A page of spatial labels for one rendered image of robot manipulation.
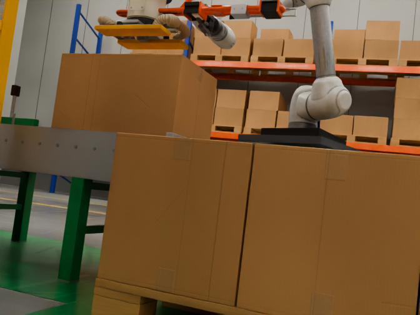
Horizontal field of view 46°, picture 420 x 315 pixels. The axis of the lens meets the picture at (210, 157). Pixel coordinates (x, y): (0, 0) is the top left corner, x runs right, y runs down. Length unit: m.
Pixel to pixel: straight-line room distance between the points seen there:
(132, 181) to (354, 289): 0.62
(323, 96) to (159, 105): 0.95
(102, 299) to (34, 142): 0.95
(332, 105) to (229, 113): 7.22
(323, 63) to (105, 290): 1.73
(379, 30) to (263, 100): 2.41
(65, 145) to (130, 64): 0.43
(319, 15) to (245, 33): 7.40
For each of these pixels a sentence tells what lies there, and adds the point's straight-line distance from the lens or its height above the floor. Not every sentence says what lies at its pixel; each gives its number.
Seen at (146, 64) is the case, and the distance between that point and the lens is 2.10.
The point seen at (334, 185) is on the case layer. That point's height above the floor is 0.46.
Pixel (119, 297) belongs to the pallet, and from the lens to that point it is 1.38.
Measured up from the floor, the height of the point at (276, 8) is 1.19.
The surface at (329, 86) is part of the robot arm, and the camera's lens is 2.63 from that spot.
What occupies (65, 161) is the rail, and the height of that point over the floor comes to 0.46.
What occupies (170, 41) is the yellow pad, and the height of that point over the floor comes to 1.08.
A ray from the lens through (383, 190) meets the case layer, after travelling 1.16.
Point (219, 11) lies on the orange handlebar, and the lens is 2.22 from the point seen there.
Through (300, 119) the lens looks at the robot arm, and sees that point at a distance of 2.76.
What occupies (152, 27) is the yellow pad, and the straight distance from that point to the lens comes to 2.20.
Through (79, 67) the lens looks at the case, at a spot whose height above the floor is 0.88.
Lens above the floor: 0.41
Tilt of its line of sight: 4 degrees up
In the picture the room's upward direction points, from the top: 7 degrees clockwise
